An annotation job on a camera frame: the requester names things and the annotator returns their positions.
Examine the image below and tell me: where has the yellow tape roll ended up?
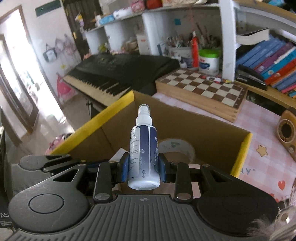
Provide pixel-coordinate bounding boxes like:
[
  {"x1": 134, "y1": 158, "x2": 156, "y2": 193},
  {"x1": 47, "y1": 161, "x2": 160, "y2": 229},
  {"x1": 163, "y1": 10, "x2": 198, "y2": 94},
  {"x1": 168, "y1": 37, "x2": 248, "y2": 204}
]
[{"x1": 158, "y1": 138, "x2": 196, "y2": 164}]

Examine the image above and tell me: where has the white spray bottle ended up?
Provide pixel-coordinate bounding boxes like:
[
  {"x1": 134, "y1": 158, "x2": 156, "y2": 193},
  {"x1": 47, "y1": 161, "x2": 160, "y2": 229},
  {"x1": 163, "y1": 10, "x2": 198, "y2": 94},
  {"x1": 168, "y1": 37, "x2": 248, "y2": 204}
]
[{"x1": 127, "y1": 104, "x2": 160, "y2": 191}]

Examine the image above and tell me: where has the yellow cardboard box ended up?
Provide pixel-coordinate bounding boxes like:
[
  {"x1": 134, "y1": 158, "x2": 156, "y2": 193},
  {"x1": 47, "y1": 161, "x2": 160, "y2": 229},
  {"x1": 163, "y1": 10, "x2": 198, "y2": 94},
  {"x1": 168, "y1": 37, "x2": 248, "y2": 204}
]
[{"x1": 53, "y1": 91, "x2": 252, "y2": 177}]

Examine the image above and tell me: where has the pink cartoon desk mat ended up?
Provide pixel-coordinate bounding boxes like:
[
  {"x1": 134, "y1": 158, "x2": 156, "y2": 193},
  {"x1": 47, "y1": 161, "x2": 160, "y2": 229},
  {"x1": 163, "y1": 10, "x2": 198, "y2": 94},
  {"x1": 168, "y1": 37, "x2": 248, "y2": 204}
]
[{"x1": 152, "y1": 92, "x2": 296, "y2": 202}]

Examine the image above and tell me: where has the wooden chess board box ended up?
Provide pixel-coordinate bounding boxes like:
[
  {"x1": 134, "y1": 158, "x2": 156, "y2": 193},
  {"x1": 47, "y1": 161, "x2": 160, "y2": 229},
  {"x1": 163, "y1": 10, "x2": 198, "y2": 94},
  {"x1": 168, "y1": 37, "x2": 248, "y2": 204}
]
[{"x1": 156, "y1": 69, "x2": 247, "y2": 123}]

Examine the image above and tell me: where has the black Yamaha keyboard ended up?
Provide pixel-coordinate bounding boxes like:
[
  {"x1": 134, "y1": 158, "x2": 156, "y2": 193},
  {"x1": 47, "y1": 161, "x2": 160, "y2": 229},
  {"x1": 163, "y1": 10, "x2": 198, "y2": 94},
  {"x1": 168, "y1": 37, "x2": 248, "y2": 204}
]
[{"x1": 63, "y1": 54, "x2": 179, "y2": 107}]

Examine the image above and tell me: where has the white green lid jar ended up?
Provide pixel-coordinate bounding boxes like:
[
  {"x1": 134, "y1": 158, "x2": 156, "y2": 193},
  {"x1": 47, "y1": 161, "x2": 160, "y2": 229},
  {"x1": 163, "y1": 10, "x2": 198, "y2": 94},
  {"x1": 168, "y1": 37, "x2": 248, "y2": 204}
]
[{"x1": 198, "y1": 49, "x2": 220, "y2": 76}]

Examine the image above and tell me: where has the brown retro radio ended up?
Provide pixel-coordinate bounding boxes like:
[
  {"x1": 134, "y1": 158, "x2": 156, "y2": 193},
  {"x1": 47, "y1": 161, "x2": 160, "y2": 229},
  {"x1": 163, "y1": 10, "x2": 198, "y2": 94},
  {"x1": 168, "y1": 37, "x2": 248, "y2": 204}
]
[{"x1": 276, "y1": 107, "x2": 296, "y2": 161}]

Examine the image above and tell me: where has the black stapler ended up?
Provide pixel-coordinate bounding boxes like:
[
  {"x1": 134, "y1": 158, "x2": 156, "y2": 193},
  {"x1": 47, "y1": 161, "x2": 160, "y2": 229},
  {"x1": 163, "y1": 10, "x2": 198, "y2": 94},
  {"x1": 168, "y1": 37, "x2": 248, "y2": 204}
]
[{"x1": 235, "y1": 65, "x2": 268, "y2": 91}]

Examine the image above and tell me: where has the red bottle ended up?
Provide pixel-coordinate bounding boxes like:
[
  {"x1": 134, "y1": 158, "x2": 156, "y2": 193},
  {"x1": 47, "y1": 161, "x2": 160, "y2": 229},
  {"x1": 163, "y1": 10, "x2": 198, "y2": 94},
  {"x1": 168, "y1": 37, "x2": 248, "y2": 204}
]
[{"x1": 191, "y1": 31, "x2": 199, "y2": 68}]

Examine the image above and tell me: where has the white bookshelf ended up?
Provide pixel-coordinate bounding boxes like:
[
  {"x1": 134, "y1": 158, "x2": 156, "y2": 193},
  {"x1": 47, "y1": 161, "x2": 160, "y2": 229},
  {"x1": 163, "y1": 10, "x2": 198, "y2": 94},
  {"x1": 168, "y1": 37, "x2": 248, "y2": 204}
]
[{"x1": 85, "y1": 1, "x2": 295, "y2": 80}]

